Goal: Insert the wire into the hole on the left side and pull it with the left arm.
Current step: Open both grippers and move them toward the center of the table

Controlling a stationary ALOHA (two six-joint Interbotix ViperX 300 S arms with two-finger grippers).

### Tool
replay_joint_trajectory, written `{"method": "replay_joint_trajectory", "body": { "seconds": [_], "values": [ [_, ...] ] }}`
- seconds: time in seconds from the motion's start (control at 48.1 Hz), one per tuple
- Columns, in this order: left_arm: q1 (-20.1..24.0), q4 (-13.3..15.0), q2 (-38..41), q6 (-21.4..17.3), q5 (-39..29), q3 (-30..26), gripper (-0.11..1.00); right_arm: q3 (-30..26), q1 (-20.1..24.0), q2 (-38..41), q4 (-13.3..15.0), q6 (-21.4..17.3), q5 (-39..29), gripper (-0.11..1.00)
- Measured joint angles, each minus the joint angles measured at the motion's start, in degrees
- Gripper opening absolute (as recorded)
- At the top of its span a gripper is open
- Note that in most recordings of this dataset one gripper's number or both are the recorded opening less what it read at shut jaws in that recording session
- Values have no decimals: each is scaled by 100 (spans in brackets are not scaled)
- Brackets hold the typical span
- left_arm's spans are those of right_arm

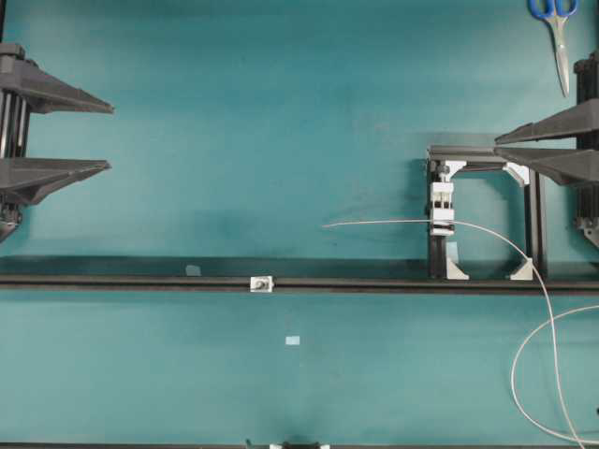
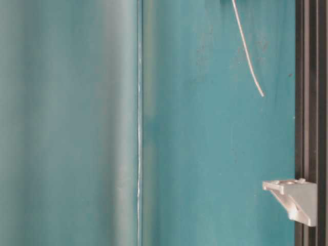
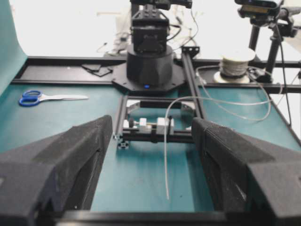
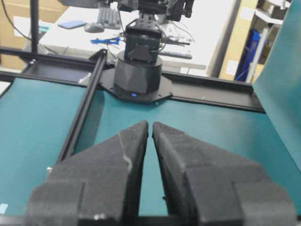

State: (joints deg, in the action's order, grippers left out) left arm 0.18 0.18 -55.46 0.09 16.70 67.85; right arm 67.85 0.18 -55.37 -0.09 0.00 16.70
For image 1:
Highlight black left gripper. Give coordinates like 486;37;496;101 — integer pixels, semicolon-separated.
1;44;114;241

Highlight thin white wire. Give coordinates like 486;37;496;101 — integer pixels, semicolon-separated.
321;219;599;449

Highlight white eyelet bracket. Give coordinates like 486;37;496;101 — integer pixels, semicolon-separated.
250;276;274;293

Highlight white wire clamp block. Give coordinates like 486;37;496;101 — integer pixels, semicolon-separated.
429;181;455;237

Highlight long black aluminium rail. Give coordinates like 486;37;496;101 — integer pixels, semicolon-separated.
0;272;599;297

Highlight black square aluminium frame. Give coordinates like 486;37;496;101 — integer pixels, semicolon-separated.
426;145;548;281

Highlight blue handled scissors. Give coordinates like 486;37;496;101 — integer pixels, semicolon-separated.
528;0;579;97

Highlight pale tape piece on table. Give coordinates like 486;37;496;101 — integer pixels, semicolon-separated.
285;336;300;346

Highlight black clip at table edge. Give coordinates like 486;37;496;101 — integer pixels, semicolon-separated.
267;442;332;449

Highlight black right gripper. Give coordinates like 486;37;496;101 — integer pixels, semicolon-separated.
493;56;598;243

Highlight pale tape piece near rail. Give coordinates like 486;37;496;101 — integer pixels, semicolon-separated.
185;265;201;277

